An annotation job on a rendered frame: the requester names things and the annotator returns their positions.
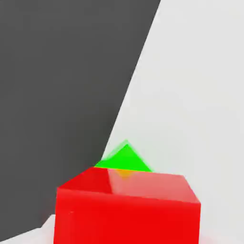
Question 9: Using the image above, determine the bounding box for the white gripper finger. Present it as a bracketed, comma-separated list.
[0, 214, 56, 244]

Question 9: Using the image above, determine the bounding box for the small red cube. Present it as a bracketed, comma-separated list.
[53, 166, 202, 244]

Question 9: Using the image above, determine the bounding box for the small green cube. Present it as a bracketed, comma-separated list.
[94, 139, 153, 173]

